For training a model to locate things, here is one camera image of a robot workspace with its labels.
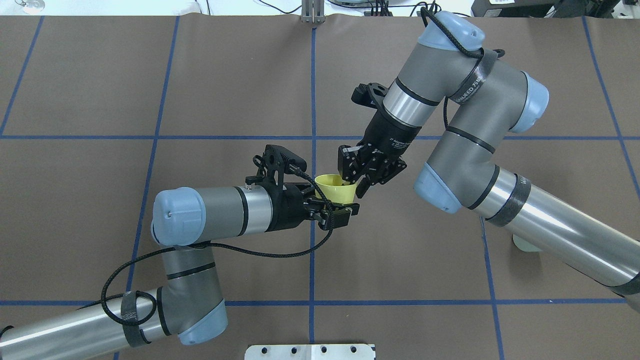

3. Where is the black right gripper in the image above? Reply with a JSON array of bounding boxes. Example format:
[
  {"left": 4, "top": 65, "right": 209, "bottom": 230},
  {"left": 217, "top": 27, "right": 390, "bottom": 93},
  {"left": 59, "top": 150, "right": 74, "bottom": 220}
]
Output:
[{"left": 337, "top": 109, "right": 422, "bottom": 199}]

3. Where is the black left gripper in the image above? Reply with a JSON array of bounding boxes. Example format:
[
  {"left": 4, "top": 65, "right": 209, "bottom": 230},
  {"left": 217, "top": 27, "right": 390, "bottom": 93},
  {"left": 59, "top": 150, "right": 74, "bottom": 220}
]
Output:
[{"left": 270, "top": 182, "right": 361, "bottom": 231}]

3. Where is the yellow cup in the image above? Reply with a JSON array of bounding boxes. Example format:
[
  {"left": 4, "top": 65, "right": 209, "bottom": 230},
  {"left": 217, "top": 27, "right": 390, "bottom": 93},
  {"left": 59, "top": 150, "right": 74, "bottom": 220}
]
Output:
[{"left": 314, "top": 174, "right": 358, "bottom": 204}]

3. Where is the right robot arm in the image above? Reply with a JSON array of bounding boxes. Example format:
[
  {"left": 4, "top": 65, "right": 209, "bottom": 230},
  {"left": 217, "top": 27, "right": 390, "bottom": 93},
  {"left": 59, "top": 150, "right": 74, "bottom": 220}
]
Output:
[{"left": 337, "top": 7, "right": 640, "bottom": 312}]

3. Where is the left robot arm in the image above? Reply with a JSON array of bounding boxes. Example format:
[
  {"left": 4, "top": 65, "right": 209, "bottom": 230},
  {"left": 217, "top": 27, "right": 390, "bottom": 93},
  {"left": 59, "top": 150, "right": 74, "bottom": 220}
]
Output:
[{"left": 1, "top": 181, "right": 359, "bottom": 360}]

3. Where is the light green cup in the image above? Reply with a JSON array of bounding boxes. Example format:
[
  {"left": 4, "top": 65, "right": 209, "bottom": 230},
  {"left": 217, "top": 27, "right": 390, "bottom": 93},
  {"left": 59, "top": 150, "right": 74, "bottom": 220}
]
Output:
[{"left": 512, "top": 234, "right": 542, "bottom": 253}]

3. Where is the black device box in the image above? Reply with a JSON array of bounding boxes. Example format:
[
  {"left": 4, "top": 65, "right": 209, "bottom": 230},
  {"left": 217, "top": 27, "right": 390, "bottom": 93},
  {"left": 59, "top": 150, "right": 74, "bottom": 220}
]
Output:
[{"left": 471, "top": 0, "right": 599, "bottom": 18}]

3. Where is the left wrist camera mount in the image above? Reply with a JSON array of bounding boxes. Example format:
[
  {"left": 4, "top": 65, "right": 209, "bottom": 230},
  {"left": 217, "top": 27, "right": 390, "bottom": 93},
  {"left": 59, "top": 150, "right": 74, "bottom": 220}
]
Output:
[{"left": 245, "top": 145, "right": 307, "bottom": 187}]

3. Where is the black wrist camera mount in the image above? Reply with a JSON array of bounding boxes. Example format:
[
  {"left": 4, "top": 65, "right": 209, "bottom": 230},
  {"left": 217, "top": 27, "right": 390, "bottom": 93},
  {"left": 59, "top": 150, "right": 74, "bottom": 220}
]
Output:
[{"left": 350, "top": 82, "right": 389, "bottom": 109}]

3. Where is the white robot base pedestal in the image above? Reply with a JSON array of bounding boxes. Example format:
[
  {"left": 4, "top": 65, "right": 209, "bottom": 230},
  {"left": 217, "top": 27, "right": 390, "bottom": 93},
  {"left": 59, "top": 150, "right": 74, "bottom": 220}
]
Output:
[{"left": 244, "top": 343, "right": 377, "bottom": 360}]

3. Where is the aluminium frame post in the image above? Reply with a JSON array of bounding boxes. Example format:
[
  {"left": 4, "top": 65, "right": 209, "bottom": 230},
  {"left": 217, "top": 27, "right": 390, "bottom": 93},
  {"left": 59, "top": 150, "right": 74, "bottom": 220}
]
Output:
[{"left": 301, "top": 0, "right": 326, "bottom": 24}]

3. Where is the black braided cable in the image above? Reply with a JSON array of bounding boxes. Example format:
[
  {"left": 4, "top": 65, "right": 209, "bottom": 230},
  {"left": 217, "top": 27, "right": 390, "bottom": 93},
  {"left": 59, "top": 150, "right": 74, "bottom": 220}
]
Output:
[{"left": 420, "top": 5, "right": 501, "bottom": 131}]

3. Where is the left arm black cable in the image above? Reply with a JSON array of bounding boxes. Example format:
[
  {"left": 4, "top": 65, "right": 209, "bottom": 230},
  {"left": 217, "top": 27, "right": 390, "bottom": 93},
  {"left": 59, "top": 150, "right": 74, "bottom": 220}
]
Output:
[{"left": 100, "top": 170, "right": 336, "bottom": 327}]

